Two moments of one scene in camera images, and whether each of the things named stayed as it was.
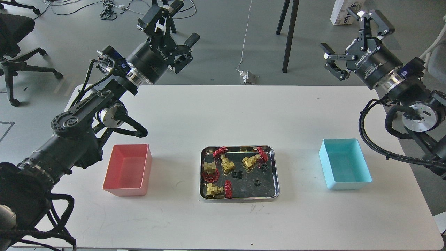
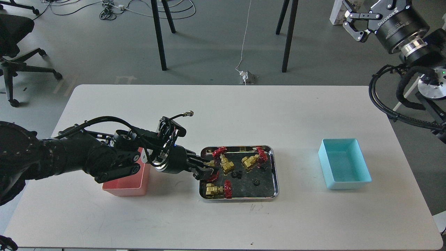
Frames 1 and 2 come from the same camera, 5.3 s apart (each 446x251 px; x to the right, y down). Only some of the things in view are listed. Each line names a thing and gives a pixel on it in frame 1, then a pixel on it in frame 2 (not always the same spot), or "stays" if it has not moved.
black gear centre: (236, 174) stays
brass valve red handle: (212, 177) stays
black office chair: (13, 28) stays
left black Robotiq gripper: (152, 60) -> (174, 159)
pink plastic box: (129, 171) stays
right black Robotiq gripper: (375, 64) -> (393, 22)
